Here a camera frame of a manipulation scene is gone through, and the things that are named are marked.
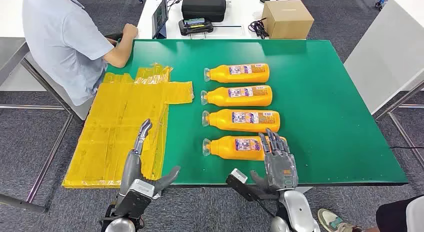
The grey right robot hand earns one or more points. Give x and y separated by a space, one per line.
281 171

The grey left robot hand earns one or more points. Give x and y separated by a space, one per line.
132 167

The person's hand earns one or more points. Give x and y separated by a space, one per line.
130 31

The orange detergent bottle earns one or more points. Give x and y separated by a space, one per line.
218 74
228 149
222 121
218 98

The person's forearm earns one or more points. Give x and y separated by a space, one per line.
121 53

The black tablet on stand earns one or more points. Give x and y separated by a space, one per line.
160 16

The yellow taped cardboard mat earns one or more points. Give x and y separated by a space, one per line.
116 124

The black handheld controller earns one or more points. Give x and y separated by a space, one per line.
195 26

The seated person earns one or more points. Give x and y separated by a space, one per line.
59 41

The person's white shoe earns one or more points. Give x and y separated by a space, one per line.
333 222

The black carrying case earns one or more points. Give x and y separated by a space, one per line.
203 7

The thin black stylus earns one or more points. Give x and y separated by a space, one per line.
228 26

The white work table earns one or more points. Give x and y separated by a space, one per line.
240 10

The person in black shorts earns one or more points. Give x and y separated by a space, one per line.
394 217

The white side table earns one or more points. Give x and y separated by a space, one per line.
381 51
10 15

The brown cardboard box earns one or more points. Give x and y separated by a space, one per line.
288 20

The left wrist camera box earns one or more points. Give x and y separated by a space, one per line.
140 189

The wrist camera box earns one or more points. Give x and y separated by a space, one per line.
239 176
140 189

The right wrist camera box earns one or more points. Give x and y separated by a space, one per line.
239 176

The steel table frame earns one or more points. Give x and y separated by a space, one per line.
50 157
405 138

